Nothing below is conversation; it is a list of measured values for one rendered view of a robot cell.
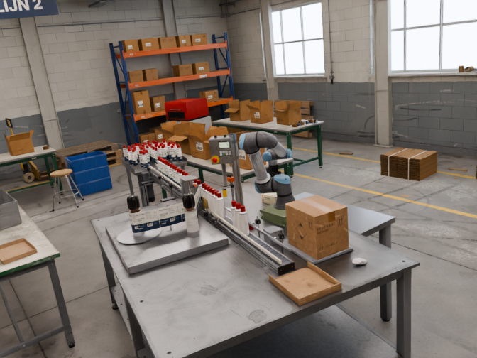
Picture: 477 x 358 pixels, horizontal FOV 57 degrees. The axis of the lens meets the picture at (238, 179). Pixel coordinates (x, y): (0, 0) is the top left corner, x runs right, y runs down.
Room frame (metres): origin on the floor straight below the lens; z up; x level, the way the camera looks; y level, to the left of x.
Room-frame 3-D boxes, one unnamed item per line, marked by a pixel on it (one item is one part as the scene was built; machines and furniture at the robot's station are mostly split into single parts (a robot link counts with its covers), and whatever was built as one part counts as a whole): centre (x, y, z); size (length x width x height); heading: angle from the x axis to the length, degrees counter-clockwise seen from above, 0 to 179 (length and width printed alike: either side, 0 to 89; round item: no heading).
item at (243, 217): (2.69, -0.01, 0.98); 0.05 x 0.05 x 0.20
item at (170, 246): (2.90, 0.58, 0.86); 0.80 x 0.67 x 0.05; 24
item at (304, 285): (2.07, -0.29, 0.85); 0.30 x 0.26 x 0.04; 24
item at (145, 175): (4.70, 1.03, 0.71); 0.15 x 0.12 x 0.34; 114
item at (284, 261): (2.97, 0.12, 0.86); 1.65 x 0.08 x 0.04; 24
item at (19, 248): (3.02, 1.72, 0.82); 0.34 x 0.24 x 0.03; 40
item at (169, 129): (6.32, 0.84, 0.97); 0.45 x 0.40 x 0.37; 126
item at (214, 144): (3.11, 0.09, 1.38); 0.17 x 0.10 x 0.19; 79
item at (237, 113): (8.32, -0.17, 0.97); 0.51 x 0.36 x 0.37; 127
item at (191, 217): (2.79, 0.35, 1.03); 0.09 x 0.09 x 0.30
